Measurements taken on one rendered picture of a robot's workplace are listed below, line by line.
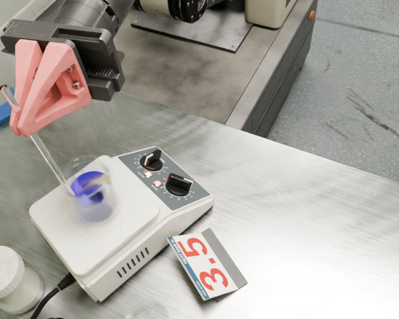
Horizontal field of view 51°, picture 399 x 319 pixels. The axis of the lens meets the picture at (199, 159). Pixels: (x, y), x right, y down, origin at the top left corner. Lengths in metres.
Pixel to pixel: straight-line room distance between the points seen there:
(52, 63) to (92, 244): 0.21
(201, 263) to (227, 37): 1.01
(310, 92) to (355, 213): 1.22
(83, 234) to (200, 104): 0.79
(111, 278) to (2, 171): 0.29
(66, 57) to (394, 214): 0.45
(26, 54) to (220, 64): 1.00
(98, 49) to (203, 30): 1.09
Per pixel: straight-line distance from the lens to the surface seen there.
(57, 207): 0.53
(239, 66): 1.34
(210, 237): 0.56
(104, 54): 0.39
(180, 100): 1.25
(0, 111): 0.79
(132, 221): 0.49
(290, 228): 0.58
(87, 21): 0.42
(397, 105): 1.81
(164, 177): 0.56
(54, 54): 0.38
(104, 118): 0.72
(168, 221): 0.51
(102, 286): 0.52
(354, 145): 1.64
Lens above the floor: 1.27
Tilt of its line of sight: 54 degrees down
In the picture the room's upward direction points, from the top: 8 degrees counter-clockwise
